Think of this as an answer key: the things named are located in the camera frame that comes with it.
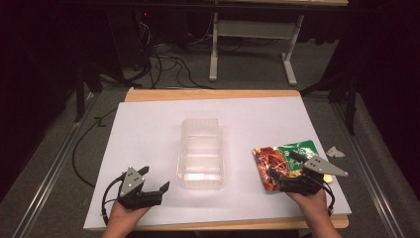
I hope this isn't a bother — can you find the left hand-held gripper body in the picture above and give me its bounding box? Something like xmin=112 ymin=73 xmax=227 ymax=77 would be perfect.
xmin=117 ymin=166 xmax=163 ymax=211

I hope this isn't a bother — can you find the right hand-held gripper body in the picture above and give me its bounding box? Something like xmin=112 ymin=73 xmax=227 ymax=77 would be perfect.
xmin=279 ymin=155 xmax=350 ymax=196

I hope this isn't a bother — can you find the red and green snack packet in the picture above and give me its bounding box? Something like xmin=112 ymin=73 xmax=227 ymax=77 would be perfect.
xmin=253 ymin=139 xmax=320 ymax=192

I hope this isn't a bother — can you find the clear plastic container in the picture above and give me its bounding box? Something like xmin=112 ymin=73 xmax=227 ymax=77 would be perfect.
xmin=176 ymin=117 xmax=226 ymax=190

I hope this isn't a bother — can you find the person's left hand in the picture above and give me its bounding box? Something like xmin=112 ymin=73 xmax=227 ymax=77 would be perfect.
xmin=106 ymin=199 xmax=152 ymax=232

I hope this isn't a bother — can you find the person's right hand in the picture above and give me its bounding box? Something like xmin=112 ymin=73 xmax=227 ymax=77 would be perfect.
xmin=286 ymin=189 xmax=334 ymax=230

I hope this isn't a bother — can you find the crumpled white paper scrap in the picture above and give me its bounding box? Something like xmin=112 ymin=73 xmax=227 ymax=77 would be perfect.
xmin=325 ymin=146 xmax=347 ymax=159

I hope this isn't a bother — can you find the white paper sheet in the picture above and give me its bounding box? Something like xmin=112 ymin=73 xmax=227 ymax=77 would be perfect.
xmin=82 ymin=96 xmax=353 ymax=231

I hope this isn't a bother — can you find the black stand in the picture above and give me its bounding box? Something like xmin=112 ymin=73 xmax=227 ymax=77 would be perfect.
xmin=72 ymin=60 xmax=103 ymax=124
xmin=299 ymin=63 xmax=361 ymax=137

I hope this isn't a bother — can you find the dark computer case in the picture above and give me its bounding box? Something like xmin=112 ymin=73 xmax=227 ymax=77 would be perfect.
xmin=107 ymin=8 xmax=155 ymax=72

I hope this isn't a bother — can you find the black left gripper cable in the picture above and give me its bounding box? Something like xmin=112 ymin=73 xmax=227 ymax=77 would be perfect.
xmin=100 ymin=174 xmax=127 ymax=227

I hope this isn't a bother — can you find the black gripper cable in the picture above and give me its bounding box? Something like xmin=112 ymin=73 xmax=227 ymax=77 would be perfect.
xmin=315 ymin=178 xmax=337 ymax=217
xmin=100 ymin=174 xmax=127 ymax=227

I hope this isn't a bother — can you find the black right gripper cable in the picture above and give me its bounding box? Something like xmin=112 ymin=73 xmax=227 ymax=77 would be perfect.
xmin=315 ymin=178 xmax=337 ymax=217

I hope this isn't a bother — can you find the metal floor rail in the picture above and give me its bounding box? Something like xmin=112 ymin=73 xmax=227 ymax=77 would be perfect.
xmin=11 ymin=92 xmax=102 ymax=238
xmin=331 ymin=101 xmax=397 ymax=238

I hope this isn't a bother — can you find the black cable on floor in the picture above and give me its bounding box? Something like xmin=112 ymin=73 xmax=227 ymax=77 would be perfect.
xmin=71 ymin=108 xmax=117 ymax=189

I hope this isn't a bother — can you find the tangle of black cables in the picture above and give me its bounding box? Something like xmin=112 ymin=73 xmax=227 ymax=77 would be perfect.
xmin=133 ymin=13 xmax=216 ymax=91

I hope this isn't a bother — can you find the white metal desk frame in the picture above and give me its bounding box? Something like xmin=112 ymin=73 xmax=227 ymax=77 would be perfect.
xmin=208 ymin=0 xmax=350 ymax=87

